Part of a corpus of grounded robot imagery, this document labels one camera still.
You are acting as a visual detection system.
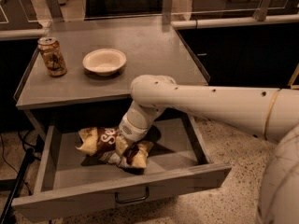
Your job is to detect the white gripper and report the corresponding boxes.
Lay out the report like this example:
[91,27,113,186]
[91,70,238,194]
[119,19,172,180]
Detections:
[116,115,149,157]

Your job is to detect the brown chip bag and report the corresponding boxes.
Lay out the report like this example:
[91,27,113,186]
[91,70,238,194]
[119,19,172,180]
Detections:
[77,127,153,169]

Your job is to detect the grey drawer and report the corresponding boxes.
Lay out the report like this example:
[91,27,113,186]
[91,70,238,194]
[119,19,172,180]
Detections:
[12,110,231,222]

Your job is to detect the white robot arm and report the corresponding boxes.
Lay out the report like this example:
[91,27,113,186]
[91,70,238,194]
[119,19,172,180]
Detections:
[119,75,299,224]

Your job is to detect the grey counter cabinet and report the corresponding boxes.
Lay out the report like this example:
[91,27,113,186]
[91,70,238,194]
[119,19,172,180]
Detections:
[17,15,206,137]

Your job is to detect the white paper bowl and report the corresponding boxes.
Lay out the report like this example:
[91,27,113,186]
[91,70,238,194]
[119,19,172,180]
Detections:
[82,49,127,77]

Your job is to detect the black stand leg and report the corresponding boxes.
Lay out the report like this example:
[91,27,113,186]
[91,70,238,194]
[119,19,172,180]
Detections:
[0,148,34,224]

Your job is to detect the brown soda can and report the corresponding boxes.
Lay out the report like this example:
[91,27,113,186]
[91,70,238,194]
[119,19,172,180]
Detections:
[37,36,67,77]

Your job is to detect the black drawer handle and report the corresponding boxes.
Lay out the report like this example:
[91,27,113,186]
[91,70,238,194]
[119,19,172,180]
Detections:
[114,187,150,204]

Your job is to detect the black floor cable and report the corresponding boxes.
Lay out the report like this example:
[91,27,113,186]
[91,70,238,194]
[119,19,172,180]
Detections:
[0,129,36,194]

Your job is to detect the grey horizontal rail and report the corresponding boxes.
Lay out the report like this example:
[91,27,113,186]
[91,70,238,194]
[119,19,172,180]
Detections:
[0,14,299,41]

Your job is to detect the grey middle upright post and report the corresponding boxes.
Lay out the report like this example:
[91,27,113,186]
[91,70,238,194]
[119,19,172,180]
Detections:
[162,0,172,24]

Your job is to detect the grey upright post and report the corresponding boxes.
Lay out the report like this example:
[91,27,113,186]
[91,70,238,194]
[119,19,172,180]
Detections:
[46,0,64,22]
[162,0,172,24]
[252,0,271,21]

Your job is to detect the grey left upright post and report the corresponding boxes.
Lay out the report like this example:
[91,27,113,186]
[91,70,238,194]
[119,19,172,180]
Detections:
[46,0,64,22]

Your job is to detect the grey right upright post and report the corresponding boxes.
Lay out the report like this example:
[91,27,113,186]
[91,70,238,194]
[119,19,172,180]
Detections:
[252,0,271,21]

